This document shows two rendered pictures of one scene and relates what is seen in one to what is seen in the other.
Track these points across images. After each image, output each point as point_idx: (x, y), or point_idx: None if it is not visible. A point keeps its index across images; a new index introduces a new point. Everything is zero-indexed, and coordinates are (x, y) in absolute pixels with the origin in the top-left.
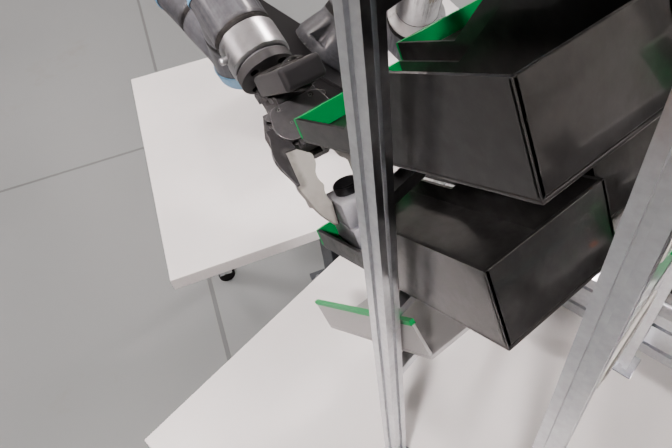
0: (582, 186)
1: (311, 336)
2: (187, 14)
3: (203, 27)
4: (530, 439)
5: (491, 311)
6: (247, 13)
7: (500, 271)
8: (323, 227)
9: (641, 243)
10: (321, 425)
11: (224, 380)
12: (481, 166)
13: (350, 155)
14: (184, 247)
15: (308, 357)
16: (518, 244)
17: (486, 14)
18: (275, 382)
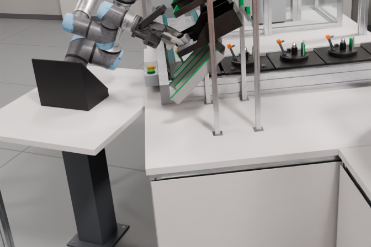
0: (231, 5)
1: (163, 133)
2: (90, 26)
3: (112, 19)
4: (242, 116)
5: (237, 18)
6: (126, 10)
7: (234, 10)
8: (176, 52)
9: None
10: (191, 140)
11: (150, 150)
12: None
13: (174, 31)
14: (85, 143)
15: (168, 135)
16: (233, 6)
17: None
18: (167, 143)
